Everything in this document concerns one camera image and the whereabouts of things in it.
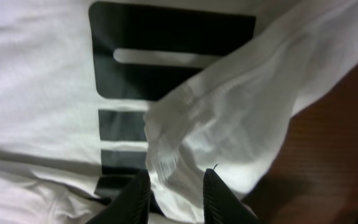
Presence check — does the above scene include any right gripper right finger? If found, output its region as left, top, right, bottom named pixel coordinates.
left=203, top=169, right=259, bottom=224

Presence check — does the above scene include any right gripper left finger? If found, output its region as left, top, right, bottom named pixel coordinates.
left=86, top=170, right=151, bottom=224

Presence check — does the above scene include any white t-shirt with black tag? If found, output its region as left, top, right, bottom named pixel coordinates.
left=0, top=0, right=358, bottom=223

